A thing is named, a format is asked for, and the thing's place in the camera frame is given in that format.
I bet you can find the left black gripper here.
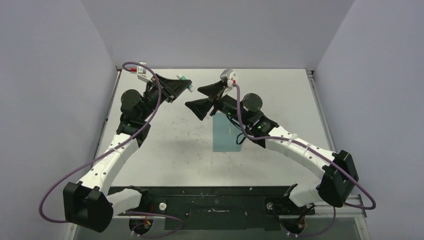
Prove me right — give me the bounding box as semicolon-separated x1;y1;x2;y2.
138;74;191;121

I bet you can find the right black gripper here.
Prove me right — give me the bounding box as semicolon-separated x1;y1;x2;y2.
186;80;251;127

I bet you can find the green glue stick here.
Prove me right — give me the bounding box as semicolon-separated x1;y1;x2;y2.
176;73;195;92

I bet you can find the teal envelope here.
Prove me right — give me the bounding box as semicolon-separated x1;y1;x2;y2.
212;112;243;153

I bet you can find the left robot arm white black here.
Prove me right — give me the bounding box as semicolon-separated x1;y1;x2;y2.
63;75;192;233

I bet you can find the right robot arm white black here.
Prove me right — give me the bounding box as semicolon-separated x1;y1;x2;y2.
185;81;359;214

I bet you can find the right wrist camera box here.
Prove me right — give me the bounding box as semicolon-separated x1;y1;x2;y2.
220;68;237;88

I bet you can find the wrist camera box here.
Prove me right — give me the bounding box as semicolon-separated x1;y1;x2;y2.
136;61;154;83
220;68;237;88

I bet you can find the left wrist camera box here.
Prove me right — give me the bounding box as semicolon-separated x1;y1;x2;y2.
136;61;154;83

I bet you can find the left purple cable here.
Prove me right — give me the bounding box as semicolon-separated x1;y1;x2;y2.
39;61;163;223

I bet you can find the purple cable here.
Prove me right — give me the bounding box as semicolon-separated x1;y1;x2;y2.
39;61;163;223
231;82;377;211

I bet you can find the right side aluminium rail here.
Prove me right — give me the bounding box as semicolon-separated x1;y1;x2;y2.
305;69;339;153

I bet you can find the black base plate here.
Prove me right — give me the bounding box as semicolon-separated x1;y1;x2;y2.
109;186;316;231

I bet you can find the aluminium frame rail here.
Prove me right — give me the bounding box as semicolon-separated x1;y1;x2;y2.
68;194;367;220

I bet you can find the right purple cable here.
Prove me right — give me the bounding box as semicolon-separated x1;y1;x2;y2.
231;82;377;211

